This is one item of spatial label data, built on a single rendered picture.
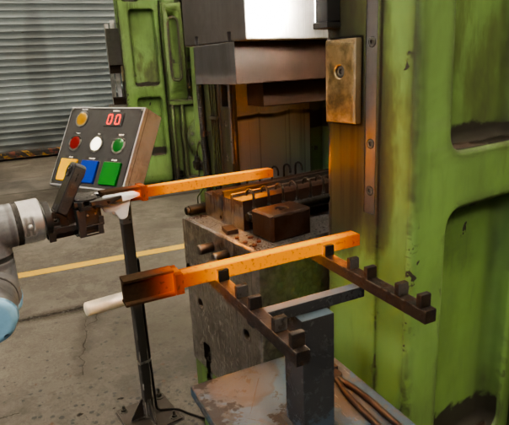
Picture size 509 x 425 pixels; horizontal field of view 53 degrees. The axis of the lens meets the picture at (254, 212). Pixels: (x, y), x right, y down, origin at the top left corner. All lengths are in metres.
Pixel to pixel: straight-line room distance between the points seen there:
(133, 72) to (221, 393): 5.20
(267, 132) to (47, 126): 7.65
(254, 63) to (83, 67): 7.91
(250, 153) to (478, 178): 0.68
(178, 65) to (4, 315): 5.13
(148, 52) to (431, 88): 5.20
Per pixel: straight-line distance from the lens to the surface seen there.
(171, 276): 0.85
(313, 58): 1.36
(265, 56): 1.26
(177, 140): 6.04
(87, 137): 1.79
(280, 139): 1.63
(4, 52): 9.04
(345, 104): 1.11
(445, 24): 1.07
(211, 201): 1.41
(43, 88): 9.06
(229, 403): 1.00
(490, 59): 1.29
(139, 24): 6.09
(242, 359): 1.35
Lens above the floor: 1.32
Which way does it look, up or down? 16 degrees down
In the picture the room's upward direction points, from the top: 3 degrees counter-clockwise
